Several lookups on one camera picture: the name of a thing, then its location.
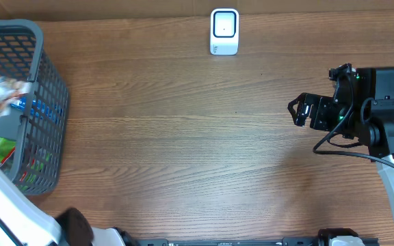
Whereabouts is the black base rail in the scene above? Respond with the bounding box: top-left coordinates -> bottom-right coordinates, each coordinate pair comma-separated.
128,237 -> 380,246

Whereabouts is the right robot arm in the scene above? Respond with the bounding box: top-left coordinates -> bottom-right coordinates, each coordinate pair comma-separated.
287,64 -> 394,222

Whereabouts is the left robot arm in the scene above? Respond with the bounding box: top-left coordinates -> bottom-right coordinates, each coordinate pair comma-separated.
0,75 -> 134,246

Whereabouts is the blue snack bar wrapper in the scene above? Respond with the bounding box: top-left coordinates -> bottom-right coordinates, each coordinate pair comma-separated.
10,97 -> 64,124

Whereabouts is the grey plastic basket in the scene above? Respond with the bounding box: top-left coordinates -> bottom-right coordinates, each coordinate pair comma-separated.
0,19 -> 70,195

